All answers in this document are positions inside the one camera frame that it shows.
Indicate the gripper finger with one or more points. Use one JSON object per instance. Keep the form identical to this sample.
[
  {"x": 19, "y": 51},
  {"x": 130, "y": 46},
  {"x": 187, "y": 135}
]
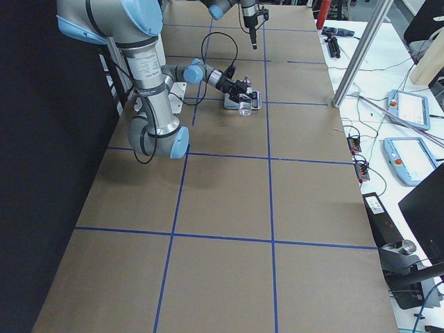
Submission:
[
  {"x": 251, "y": 34},
  {"x": 234, "y": 94},
  {"x": 254, "y": 46},
  {"x": 248, "y": 91}
]

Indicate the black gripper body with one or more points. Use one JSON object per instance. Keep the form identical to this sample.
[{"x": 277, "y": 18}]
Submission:
[
  {"x": 249, "y": 20},
  {"x": 224, "y": 83}
]

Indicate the clear glass sauce bottle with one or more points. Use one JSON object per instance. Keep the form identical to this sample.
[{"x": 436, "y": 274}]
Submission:
[{"x": 245, "y": 102}]

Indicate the silver digital kitchen scale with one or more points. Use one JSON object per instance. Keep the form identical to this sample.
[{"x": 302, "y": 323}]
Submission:
[{"x": 255, "y": 101}]

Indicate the folded blue umbrella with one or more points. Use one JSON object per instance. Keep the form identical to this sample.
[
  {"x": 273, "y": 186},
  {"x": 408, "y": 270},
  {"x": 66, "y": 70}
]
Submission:
[{"x": 340, "y": 32}]

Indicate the black folded tripod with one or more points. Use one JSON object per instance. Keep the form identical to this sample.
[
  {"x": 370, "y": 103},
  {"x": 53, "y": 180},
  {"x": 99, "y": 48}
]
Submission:
[{"x": 333, "y": 46}]

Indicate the upper orange terminal block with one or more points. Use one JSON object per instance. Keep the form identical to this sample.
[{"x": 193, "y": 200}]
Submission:
[{"x": 354, "y": 144}]

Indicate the black office chair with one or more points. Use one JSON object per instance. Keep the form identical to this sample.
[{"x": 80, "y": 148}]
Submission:
[{"x": 424, "y": 26}]

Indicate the far blue teach pendant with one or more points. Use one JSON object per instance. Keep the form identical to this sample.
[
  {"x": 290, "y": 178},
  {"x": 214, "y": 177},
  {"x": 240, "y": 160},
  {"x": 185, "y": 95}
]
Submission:
[{"x": 406, "y": 107}]

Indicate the blue teach pendant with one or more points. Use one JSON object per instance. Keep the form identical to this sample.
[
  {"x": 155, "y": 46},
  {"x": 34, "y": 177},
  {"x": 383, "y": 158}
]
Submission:
[
  {"x": 409, "y": 158},
  {"x": 406, "y": 107}
]

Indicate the near blue teach pendant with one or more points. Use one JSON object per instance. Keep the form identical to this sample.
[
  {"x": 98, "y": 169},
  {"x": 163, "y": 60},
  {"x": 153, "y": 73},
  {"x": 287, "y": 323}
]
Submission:
[{"x": 409, "y": 158}]

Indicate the wooden board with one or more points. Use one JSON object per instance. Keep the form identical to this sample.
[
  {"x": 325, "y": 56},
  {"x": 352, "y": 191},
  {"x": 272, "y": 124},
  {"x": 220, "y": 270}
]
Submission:
[{"x": 430, "y": 64}]

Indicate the black box white label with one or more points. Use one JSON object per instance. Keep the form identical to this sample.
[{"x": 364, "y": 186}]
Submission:
[{"x": 384, "y": 230}]

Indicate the metal rod green tip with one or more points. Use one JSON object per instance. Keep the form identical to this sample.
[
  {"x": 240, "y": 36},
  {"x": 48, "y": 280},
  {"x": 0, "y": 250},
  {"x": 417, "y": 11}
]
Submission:
[{"x": 437, "y": 140}]

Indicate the black monitor with stand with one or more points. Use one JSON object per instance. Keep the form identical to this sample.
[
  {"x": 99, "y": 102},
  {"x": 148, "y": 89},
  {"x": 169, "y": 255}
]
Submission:
[{"x": 408, "y": 279}]

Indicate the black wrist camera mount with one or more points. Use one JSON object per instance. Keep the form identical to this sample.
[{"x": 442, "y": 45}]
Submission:
[
  {"x": 262, "y": 12},
  {"x": 229, "y": 72}
]

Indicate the aluminium frame post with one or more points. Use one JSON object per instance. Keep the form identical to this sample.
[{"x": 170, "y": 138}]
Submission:
[{"x": 369, "y": 34}]

